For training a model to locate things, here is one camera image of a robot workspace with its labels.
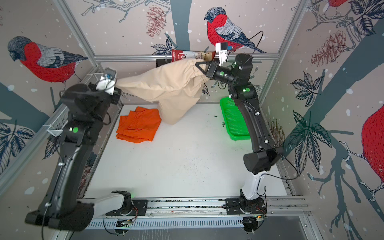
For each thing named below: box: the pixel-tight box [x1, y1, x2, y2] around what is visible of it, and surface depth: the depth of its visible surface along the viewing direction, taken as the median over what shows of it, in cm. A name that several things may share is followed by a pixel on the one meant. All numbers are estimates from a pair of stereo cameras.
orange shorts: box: [116, 106, 162, 143], surface depth 106 cm
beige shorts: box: [116, 58, 210, 125], surface depth 67 cm
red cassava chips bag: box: [171, 49, 216, 62], surface depth 87 cm
